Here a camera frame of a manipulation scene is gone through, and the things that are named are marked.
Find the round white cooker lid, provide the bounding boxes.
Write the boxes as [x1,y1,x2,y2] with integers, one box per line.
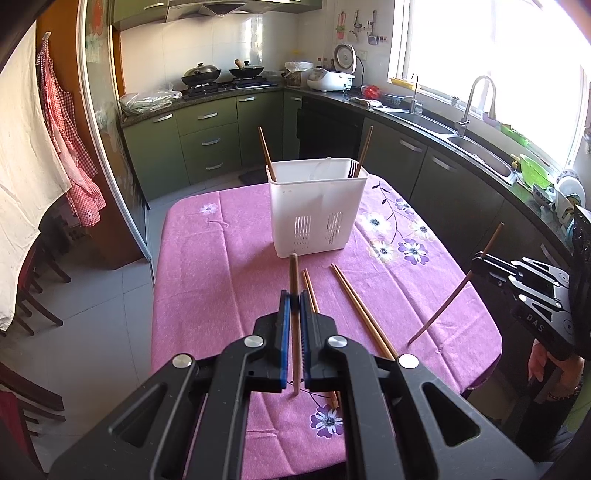
[333,43,357,75]

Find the patterned bowl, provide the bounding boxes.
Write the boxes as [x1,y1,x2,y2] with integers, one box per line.
[531,184,557,208]

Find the clear plastic bags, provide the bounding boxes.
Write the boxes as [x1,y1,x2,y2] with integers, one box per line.
[119,88,183,116]

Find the steel range hood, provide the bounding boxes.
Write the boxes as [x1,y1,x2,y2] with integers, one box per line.
[166,0,247,21]

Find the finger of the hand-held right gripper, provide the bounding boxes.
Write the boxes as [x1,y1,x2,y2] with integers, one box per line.
[480,272,573,324]
[471,252,570,289]

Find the black gas stove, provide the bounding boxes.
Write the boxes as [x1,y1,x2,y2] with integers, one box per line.
[182,76,282,100]

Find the kitchen window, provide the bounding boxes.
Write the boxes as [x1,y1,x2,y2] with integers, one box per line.
[392,0,591,167]

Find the red checkered apron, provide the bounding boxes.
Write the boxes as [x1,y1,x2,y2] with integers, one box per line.
[36,32,107,228]

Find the black wok with wooden handle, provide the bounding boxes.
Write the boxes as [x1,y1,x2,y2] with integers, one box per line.
[229,59,266,79]

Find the green plastic tray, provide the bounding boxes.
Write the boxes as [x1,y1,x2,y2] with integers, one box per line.
[501,124,529,147]

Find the person's right hand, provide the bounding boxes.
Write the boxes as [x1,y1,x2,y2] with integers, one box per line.
[529,339,585,402]

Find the green colander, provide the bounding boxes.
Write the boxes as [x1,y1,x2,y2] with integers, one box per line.
[519,154,555,190]

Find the glass sliding door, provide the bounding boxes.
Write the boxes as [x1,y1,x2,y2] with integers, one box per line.
[76,0,155,261]

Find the pink floral tablecloth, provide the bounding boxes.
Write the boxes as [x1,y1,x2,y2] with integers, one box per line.
[151,173,503,476]

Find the container with plastic bag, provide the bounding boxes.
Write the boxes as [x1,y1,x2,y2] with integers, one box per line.
[284,61,309,88]

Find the clear plastic spoon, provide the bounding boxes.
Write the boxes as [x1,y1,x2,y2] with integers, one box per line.
[308,157,334,184]

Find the tall steel faucet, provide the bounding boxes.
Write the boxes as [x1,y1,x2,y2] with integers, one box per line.
[455,75,497,138]

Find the black wok with lid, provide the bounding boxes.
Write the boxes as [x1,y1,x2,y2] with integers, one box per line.
[181,63,221,88]

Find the white rice cooker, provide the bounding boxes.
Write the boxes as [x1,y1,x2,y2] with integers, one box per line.
[307,66,354,92]

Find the white hanging cloth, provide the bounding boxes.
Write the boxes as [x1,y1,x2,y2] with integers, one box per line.
[0,21,72,333]

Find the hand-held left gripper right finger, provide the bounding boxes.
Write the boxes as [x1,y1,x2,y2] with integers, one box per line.
[301,290,540,480]

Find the white plastic utensil holder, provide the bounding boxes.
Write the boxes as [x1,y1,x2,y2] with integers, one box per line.
[266,158,369,258]

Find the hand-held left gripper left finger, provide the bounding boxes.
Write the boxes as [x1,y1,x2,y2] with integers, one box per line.
[46,290,293,480]

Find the green base cabinet with drawers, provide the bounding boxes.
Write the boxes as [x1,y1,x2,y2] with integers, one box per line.
[121,88,301,201]

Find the dark wooden chair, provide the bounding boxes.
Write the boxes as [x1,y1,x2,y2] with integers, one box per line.
[0,360,65,476]
[14,226,72,335]

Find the white patterned plate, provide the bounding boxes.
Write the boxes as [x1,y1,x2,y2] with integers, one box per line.
[556,170,587,222]

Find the steel kitchen sink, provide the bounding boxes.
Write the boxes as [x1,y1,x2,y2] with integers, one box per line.
[383,107,518,178]

